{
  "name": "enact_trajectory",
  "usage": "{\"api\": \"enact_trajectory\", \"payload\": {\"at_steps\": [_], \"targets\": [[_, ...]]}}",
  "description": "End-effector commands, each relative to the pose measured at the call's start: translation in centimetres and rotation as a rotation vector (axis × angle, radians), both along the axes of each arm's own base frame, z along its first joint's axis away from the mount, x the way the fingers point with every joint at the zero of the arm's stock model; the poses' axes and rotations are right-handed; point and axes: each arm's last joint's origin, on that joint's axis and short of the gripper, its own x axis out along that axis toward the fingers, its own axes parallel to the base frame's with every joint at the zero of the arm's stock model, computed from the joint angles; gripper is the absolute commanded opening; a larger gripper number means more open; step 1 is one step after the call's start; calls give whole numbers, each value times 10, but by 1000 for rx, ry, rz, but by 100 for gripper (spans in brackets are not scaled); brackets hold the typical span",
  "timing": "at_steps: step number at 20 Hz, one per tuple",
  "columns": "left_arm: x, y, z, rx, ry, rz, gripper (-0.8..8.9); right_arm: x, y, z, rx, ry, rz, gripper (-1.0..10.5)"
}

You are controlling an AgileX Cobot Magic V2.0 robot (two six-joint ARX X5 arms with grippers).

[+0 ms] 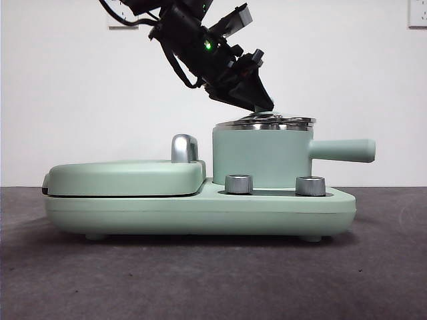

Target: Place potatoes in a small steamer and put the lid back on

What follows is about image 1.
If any mint green breakfast machine base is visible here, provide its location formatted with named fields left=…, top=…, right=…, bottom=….
left=45, top=177, right=358, bottom=242

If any chrome griddle cover handle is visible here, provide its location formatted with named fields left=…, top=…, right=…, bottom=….
left=171, top=133, right=201, bottom=165

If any white wall socket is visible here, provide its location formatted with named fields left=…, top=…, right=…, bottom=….
left=408, top=0, right=427, bottom=29
left=107, top=0, right=139, bottom=31

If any mint green pot with handle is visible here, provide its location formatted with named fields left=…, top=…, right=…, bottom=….
left=211, top=126, right=377, bottom=187

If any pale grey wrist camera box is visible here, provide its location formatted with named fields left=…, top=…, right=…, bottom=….
left=211, top=3, right=254, bottom=35

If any mint green griddle cover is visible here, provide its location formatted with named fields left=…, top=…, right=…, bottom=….
left=41, top=159, right=207, bottom=198

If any silver control knob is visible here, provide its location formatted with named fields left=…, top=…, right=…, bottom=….
left=295, top=175, right=327, bottom=197
left=224, top=173, right=255, bottom=195

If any black left wrist cable loop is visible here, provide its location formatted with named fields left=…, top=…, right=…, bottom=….
left=159, top=39, right=205, bottom=90

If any glass pot lid green knob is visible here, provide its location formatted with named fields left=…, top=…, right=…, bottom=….
left=213, top=105, right=318, bottom=133

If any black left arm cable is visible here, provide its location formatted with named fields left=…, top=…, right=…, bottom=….
left=97, top=0, right=161, bottom=27

